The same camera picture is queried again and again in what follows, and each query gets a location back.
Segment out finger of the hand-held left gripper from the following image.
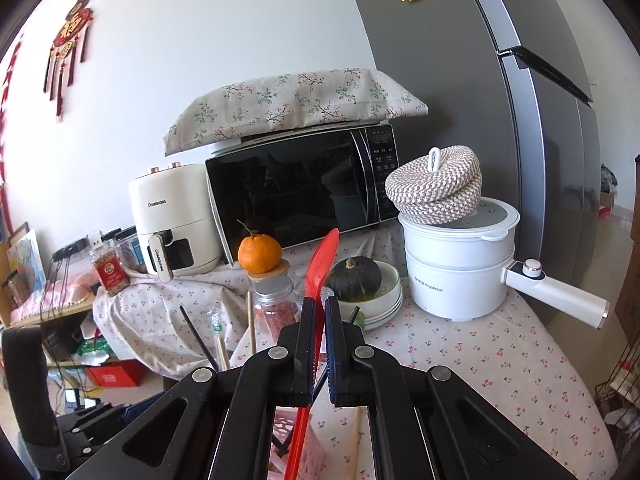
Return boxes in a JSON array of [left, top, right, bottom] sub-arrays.
[[57, 395, 168, 468], [1, 326, 58, 463]]

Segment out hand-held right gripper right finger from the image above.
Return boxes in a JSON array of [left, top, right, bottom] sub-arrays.
[[324, 296, 578, 480]]

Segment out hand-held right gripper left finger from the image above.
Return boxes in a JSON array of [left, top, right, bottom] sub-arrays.
[[70, 297, 319, 480]]

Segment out bamboo chopstick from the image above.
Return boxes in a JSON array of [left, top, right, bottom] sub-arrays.
[[246, 290, 257, 356], [347, 407, 362, 480]]

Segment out pink perforated utensil holder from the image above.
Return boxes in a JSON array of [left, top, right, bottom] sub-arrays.
[[270, 406, 326, 480]]

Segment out paper chopsticks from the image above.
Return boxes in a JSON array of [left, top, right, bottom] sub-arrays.
[[210, 307, 232, 372]]

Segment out red plastic spatula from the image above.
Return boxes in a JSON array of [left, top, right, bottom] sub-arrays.
[[284, 227, 341, 480]]

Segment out red box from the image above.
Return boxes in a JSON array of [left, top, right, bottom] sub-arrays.
[[87, 360, 146, 388]]

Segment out tall jar of red berries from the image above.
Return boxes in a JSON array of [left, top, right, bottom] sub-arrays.
[[254, 276, 303, 348]]

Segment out grey device on floor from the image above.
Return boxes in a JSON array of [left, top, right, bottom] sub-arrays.
[[62, 387, 101, 411]]

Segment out white bowl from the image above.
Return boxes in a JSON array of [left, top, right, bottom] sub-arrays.
[[350, 259, 403, 318], [362, 295, 405, 332]]

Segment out green packet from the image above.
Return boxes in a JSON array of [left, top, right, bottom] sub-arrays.
[[75, 335, 113, 366]]

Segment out dark green pumpkin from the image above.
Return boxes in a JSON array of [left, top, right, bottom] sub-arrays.
[[325, 256, 383, 302]]

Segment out glass jar with wooden lid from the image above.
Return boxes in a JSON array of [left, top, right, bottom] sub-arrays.
[[245, 259, 301, 301]]

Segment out small floral draped cloth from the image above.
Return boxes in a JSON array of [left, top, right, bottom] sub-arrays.
[[92, 260, 261, 381]]

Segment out pink cloth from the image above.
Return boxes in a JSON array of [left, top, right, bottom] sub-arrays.
[[10, 267, 101, 323]]

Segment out orange mandarin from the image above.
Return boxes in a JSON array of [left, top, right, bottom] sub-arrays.
[[237, 220, 283, 275]]

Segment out colourful picture board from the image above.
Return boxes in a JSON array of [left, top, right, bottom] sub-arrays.
[[0, 222, 48, 311]]

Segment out spice jar with red label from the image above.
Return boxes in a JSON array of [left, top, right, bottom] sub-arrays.
[[89, 240, 130, 297]]

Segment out cherry print tablecloth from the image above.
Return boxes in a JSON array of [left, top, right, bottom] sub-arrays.
[[235, 230, 618, 480]]

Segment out white electric cooking pot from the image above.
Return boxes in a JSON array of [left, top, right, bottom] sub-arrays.
[[398, 197, 611, 330]]

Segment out black power strip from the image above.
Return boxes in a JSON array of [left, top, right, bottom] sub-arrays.
[[51, 240, 88, 261]]

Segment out black microwave oven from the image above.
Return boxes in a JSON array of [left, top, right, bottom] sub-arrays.
[[205, 122, 401, 267]]

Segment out white air fryer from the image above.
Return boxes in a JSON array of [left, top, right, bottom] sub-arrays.
[[128, 161, 223, 282]]

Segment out floral cloth cover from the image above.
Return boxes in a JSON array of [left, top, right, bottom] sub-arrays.
[[164, 67, 429, 157]]

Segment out grey refrigerator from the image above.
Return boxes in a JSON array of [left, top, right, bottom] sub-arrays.
[[340, 0, 608, 321]]

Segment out brown wooden board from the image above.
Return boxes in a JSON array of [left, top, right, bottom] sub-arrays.
[[614, 152, 640, 333]]

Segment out black cables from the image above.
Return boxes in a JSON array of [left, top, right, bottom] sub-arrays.
[[44, 255, 73, 323]]

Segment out woven rope basket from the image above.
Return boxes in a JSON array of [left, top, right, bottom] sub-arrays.
[[384, 146, 483, 226]]

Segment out black wire rack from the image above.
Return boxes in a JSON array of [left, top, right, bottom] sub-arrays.
[[595, 330, 640, 441]]

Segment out red hanging wall decoration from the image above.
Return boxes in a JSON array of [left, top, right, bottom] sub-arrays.
[[0, 35, 26, 236]]

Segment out red knot wall ornament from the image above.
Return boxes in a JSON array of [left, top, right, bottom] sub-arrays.
[[44, 0, 96, 123]]

